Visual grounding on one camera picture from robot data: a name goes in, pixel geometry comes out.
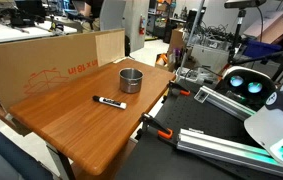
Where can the black and white marker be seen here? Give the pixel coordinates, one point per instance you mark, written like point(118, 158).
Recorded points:
point(111, 102)

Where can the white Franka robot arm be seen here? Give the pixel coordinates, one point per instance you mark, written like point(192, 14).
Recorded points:
point(271, 126)

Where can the small steel pot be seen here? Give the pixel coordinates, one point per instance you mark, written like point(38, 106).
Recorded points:
point(131, 86)

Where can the black orange-tipped clamp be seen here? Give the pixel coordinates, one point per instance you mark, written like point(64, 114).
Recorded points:
point(163, 133)
point(181, 90)

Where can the white electronics box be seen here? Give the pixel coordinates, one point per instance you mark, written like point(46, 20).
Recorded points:
point(187, 75)

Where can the black perforated breadboard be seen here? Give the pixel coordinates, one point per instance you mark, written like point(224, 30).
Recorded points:
point(187, 113)

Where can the open cardboard box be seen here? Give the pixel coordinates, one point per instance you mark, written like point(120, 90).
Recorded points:
point(177, 40)

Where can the red fire extinguisher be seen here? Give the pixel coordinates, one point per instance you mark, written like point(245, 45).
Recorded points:
point(142, 26)

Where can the wooden table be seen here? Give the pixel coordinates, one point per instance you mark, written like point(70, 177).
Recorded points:
point(81, 126)

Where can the white storage crate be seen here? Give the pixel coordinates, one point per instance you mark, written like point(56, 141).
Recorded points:
point(211, 56)

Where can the slanted metal pole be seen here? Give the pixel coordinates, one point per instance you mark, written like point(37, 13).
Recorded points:
point(194, 30)

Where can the person in dark shirt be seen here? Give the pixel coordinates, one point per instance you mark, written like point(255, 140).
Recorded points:
point(96, 6)

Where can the white VR headset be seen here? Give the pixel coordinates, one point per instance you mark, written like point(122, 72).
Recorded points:
point(246, 75)

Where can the brown cardboard panel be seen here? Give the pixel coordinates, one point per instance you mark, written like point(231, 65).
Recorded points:
point(21, 66)

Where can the blue plastic bin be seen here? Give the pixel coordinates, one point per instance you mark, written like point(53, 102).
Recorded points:
point(261, 48)

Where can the black monitor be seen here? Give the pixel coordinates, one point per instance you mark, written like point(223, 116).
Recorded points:
point(31, 8)

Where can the flattened cardboard sheet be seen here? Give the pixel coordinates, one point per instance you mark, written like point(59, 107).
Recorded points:
point(274, 28)

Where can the white lab table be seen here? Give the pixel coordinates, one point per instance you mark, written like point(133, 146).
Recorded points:
point(1, 33)

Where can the blue padded chair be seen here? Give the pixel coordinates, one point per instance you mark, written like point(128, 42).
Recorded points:
point(1, 156)

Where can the aluminium extrusion rail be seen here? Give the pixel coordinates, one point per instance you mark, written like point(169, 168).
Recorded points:
point(221, 101)
point(214, 146)

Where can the black camera tripod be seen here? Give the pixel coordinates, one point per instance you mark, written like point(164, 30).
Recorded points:
point(237, 36)

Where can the black stereo camera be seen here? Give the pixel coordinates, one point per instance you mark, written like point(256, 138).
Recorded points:
point(244, 3)

